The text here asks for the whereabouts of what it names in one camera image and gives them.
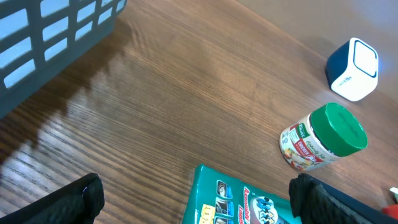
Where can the green 3M gloves package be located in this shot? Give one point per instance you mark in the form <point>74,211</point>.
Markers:
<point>218,198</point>

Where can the white barcode scanner box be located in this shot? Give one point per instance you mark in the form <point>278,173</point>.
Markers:
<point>352,70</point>

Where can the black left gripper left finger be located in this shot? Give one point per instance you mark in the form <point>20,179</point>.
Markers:
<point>78,202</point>

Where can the green lid seasoning jar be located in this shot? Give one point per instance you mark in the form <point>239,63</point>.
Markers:
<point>327,134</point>

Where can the grey plastic shopping basket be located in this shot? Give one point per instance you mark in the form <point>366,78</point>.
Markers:
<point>39,38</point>

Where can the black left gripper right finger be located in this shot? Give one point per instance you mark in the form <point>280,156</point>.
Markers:
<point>316,202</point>

